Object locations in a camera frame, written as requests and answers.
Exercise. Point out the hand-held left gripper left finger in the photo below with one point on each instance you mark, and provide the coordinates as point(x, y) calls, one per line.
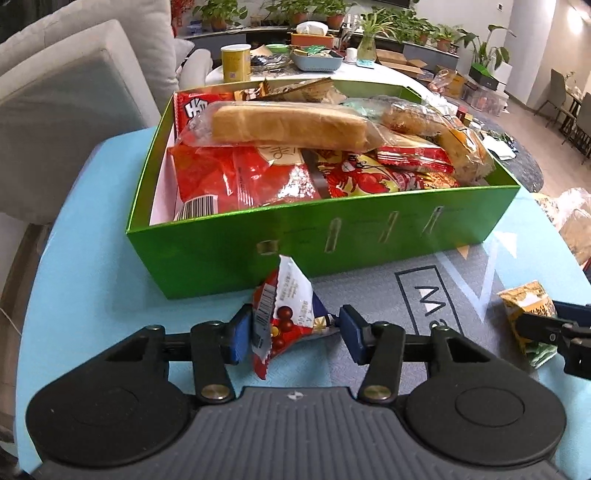
point(240, 333)

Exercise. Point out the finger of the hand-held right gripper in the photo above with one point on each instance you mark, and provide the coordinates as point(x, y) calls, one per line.
point(575, 311)
point(545, 328)

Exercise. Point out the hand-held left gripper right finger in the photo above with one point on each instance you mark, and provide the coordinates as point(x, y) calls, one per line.
point(353, 333)

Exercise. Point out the yellow green snack packet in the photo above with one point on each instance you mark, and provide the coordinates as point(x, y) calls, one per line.
point(526, 300)

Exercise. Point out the red white chocolate ball packet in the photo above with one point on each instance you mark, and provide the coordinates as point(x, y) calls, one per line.
point(281, 318)

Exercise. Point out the green cardboard box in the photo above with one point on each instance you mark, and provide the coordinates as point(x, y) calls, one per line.
point(369, 249)

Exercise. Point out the yellow lobster snack packet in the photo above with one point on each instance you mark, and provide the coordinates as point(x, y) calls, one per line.
point(364, 181)

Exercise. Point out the large red translucent snack packet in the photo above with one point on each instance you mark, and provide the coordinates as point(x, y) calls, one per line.
point(217, 175)

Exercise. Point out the long red snack packet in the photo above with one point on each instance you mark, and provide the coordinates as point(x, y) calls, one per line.
point(411, 158)

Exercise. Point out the yellow cake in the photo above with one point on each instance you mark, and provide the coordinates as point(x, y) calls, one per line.
point(466, 154)

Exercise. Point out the long bread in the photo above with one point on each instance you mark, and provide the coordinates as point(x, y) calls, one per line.
point(286, 122)

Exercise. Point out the brown pastry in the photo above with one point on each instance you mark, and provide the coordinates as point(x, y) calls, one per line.
point(411, 117)

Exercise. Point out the brown foil snack packet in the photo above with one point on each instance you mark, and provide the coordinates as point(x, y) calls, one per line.
point(304, 90)

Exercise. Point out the crumpled clear plastic bag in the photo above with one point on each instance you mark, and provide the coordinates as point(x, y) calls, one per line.
point(572, 226)

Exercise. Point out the dark marble round table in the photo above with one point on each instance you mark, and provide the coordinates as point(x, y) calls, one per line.
point(521, 170)

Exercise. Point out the light blue printed table mat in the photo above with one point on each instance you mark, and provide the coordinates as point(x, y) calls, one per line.
point(92, 277)

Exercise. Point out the white paper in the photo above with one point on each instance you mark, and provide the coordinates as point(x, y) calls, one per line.
point(499, 146)

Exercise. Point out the grey dining chair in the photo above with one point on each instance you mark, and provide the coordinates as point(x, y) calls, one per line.
point(554, 97)
point(581, 127)

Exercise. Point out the black green box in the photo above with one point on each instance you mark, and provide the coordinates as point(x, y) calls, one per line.
point(484, 78)

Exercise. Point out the white round table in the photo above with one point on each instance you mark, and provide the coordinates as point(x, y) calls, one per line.
point(392, 74)

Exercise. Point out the yellow can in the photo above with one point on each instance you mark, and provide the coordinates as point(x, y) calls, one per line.
point(235, 64)

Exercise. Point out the blue tray basket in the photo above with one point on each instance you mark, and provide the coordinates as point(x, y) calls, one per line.
point(316, 63)

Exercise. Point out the pile of dark foil wrappers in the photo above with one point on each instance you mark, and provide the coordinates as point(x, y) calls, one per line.
point(272, 62)

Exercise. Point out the open cardboard box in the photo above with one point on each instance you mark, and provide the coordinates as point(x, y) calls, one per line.
point(406, 64)

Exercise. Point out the tall leafy plant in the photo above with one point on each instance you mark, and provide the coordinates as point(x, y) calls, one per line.
point(485, 50)

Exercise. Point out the small white jar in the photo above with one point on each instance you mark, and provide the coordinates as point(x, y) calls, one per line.
point(352, 55)

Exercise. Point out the green bowl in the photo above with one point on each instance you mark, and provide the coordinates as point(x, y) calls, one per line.
point(278, 49)

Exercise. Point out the glass vase with plant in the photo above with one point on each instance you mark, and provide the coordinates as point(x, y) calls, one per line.
point(369, 46)

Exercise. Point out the orange tissue box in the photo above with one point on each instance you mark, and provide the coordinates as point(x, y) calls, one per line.
point(314, 40)

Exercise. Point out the grey armchair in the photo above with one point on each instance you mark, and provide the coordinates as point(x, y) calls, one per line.
point(69, 92)

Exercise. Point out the potted green plant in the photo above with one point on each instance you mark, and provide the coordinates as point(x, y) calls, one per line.
point(413, 27)
point(219, 14)
point(334, 14)
point(291, 10)
point(445, 40)

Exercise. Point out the red berry plant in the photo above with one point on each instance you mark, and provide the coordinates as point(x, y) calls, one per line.
point(178, 11)

